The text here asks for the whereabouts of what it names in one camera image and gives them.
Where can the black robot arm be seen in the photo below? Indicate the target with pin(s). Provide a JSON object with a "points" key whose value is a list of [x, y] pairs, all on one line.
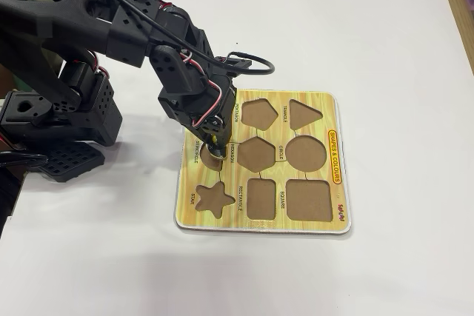
{"points": [[74, 23]]}

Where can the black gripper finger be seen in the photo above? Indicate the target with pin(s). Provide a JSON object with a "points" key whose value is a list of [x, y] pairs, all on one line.
{"points": [[201, 136], [224, 138]]}

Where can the light wooden edge strip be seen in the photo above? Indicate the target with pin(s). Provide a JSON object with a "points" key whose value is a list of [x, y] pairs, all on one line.
{"points": [[457, 16]]}

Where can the black semicircle piece yellow pin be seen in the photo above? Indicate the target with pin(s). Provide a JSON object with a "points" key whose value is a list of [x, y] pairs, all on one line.
{"points": [[215, 151]]}

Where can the black square wrist camera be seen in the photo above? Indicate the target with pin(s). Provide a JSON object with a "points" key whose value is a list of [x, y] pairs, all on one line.
{"points": [[237, 61]]}

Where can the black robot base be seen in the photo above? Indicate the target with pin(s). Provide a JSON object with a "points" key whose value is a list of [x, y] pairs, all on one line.
{"points": [[29, 116]]}

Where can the wooden shape puzzle board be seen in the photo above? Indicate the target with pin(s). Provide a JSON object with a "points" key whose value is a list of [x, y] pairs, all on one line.
{"points": [[326, 120]]}

